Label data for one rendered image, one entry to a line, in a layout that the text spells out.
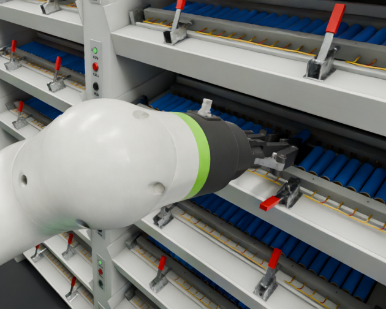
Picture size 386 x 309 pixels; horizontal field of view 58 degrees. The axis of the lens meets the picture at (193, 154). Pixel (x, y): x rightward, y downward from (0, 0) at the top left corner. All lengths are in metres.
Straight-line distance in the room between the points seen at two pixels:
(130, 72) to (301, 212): 0.47
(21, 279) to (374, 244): 1.46
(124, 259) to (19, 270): 0.85
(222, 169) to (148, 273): 0.63
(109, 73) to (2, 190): 0.47
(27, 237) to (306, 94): 0.37
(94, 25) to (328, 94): 0.50
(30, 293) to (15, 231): 1.31
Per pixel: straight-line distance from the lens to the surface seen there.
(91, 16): 0.80
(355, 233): 0.54
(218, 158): 0.34
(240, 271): 0.70
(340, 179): 0.58
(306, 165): 0.60
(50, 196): 0.28
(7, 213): 0.35
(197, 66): 0.59
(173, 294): 0.91
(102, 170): 0.25
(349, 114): 0.48
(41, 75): 1.15
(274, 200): 0.51
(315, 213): 0.55
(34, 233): 0.37
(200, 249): 0.74
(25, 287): 1.69
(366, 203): 0.55
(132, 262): 0.98
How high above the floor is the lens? 1.18
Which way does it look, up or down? 25 degrees down
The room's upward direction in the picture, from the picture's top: 6 degrees clockwise
